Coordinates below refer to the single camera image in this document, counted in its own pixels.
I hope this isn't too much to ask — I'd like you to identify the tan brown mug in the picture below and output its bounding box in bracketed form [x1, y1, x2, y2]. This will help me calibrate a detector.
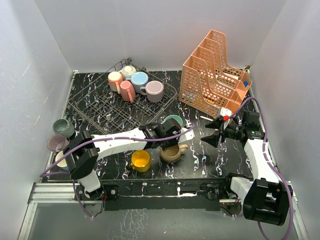
[160, 144, 189, 163]

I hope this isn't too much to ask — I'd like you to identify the lilac ceramic mug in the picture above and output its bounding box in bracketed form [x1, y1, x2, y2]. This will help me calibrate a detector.
[139, 80, 164, 103]

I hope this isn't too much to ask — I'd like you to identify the pink mug white inside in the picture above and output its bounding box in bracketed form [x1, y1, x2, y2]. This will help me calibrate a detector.
[119, 80, 136, 103]

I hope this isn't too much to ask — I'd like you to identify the light blue textured mug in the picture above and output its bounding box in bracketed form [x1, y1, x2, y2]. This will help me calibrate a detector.
[130, 71, 149, 93]

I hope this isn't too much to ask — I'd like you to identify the white speckled ceramic mug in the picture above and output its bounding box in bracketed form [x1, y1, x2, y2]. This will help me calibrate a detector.
[118, 65, 137, 80]

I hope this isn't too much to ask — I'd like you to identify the cream pink speckled mug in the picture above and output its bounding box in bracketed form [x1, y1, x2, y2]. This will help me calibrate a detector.
[107, 71, 123, 94]

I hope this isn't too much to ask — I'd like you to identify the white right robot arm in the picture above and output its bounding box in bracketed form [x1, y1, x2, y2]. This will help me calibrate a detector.
[201, 107, 293, 226]

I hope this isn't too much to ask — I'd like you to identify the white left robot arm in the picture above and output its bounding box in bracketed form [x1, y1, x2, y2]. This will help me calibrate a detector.
[63, 118, 182, 200]

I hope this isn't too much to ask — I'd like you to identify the yellow mug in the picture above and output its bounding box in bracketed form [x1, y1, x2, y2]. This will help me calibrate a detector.
[128, 150, 151, 173]

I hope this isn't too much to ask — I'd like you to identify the teal green cup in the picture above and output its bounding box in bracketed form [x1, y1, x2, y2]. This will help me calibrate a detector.
[164, 114, 183, 127]

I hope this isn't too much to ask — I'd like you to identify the peach plastic file organizer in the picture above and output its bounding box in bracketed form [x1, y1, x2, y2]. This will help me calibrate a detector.
[179, 29, 252, 118]

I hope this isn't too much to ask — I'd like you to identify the blue mug cream inside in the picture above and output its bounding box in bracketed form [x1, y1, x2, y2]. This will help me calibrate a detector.
[55, 151, 69, 171]

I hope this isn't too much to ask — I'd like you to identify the grey green mug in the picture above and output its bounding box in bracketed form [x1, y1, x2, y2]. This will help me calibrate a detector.
[52, 118, 75, 139]

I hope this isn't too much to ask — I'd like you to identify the mauve pink mug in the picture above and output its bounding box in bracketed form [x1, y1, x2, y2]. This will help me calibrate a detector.
[47, 134, 69, 152]

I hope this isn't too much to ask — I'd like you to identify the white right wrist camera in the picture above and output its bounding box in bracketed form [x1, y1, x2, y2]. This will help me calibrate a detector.
[217, 107, 232, 128]

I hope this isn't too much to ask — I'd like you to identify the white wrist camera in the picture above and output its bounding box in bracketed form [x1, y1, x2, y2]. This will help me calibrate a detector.
[217, 107, 232, 128]
[176, 127, 195, 144]

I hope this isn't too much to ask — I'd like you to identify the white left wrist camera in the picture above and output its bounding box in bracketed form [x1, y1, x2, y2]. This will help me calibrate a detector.
[176, 127, 195, 144]

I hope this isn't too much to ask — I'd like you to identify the grey wire dish rack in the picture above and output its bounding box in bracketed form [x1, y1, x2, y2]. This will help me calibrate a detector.
[65, 58, 178, 135]

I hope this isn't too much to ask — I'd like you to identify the aluminium frame rail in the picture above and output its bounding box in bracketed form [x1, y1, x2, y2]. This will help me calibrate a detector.
[18, 182, 309, 240]

